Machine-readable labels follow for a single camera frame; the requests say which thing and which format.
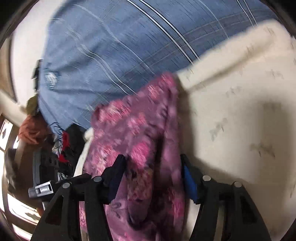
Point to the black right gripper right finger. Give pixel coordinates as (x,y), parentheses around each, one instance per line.
(241,218)

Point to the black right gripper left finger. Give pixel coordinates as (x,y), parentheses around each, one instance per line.
(82,196)

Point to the purple floral cloth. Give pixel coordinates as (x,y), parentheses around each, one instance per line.
(150,202)

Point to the brown wooden furniture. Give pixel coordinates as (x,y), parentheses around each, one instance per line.
(19,171)

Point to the orange crumpled cloth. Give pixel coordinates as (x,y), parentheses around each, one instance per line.
(34,130)

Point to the red black garment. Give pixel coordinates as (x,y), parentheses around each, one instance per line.
(72,145)

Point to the olive green cloth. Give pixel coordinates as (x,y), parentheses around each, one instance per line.
(32,107)

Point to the black device on blanket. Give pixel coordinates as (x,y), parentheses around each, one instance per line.
(35,76)

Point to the cream leaf-print pillow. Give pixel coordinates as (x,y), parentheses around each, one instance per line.
(236,121)

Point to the blue plaid blanket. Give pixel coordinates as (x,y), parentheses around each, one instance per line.
(98,51)

